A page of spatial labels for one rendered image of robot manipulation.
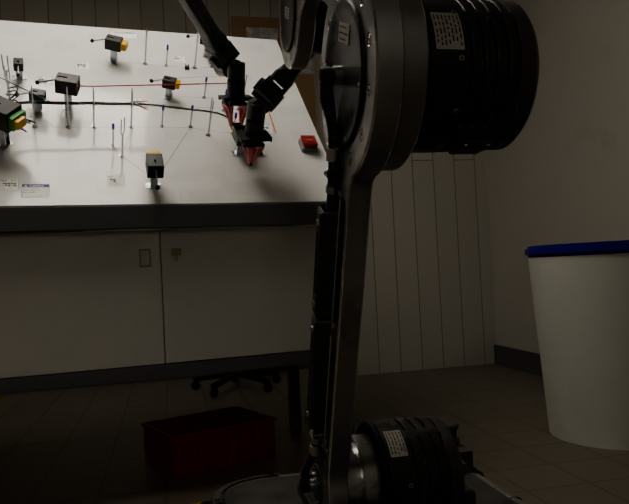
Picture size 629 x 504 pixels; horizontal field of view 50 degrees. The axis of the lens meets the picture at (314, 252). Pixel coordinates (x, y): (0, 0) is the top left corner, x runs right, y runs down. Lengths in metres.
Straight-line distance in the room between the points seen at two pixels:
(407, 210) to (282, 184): 2.13
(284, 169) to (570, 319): 1.11
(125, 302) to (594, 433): 1.62
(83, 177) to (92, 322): 0.42
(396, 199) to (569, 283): 1.92
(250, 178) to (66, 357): 0.76
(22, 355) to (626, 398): 1.90
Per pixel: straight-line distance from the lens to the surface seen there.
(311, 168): 2.24
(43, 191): 2.03
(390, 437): 1.03
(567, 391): 2.56
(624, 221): 3.32
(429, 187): 4.27
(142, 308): 2.02
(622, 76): 3.38
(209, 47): 2.13
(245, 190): 2.09
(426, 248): 4.23
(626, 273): 2.44
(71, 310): 2.01
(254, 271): 2.07
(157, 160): 2.00
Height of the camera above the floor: 0.66
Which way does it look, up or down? 1 degrees up
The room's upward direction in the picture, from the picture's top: 3 degrees counter-clockwise
